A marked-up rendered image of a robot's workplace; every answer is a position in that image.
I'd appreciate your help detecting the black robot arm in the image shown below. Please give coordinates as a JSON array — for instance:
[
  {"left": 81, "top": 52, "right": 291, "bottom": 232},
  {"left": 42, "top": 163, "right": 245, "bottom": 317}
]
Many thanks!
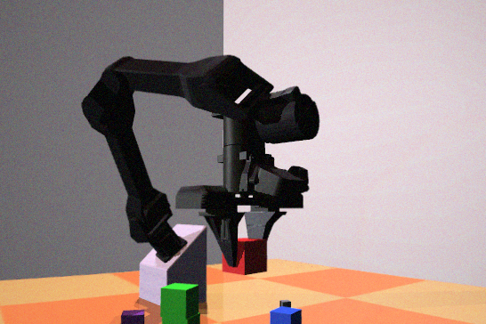
[{"left": 81, "top": 54, "right": 320, "bottom": 263}]

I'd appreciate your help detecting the blue cube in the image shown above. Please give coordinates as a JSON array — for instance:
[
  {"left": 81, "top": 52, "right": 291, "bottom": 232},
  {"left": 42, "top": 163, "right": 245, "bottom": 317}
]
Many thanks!
[{"left": 270, "top": 306, "right": 303, "bottom": 324}]

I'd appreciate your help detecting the purple block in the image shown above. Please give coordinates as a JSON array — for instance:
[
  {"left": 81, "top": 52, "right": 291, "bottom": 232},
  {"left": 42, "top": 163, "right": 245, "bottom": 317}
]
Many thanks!
[{"left": 121, "top": 309, "right": 145, "bottom": 324}]

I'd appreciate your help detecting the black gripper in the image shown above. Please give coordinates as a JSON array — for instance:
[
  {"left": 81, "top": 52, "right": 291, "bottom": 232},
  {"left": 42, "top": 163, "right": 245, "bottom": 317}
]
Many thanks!
[{"left": 175, "top": 144, "right": 304, "bottom": 267}]

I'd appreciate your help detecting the red block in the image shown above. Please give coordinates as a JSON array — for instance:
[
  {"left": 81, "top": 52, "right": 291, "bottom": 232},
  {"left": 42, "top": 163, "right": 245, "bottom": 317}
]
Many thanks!
[{"left": 223, "top": 238, "right": 268, "bottom": 275}]

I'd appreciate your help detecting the green block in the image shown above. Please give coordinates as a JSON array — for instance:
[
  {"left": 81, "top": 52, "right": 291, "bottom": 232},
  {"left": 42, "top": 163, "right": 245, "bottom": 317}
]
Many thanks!
[
  {"left": 161, "top": 312, "right": 200, "bottom": 324},
  {"left": 160, "top": 283, "right": 199, "bottom": 320}
]

